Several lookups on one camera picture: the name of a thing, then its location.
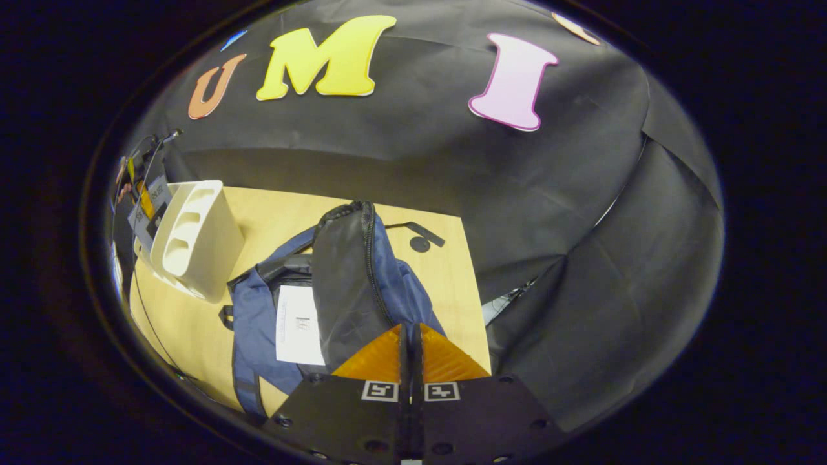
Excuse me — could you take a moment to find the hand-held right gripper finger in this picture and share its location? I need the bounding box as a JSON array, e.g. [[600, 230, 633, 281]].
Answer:
[[264, 324, 412, 465], [413, 323, 571, 465]]

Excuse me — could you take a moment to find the white bookshelf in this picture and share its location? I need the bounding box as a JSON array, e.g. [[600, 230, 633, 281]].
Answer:
[[134, 180, 247, 304]]

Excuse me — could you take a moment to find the white book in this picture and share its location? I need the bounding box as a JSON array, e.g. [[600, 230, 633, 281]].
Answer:
[[275, 285, 326, 367]]

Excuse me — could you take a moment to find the blue schoolbag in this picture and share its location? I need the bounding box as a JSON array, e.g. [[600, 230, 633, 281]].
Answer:
[[218, 200, 448, 418]]

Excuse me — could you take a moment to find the black cable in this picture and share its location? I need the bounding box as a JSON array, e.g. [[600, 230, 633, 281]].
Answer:
[[129, 255, 194, 382]]

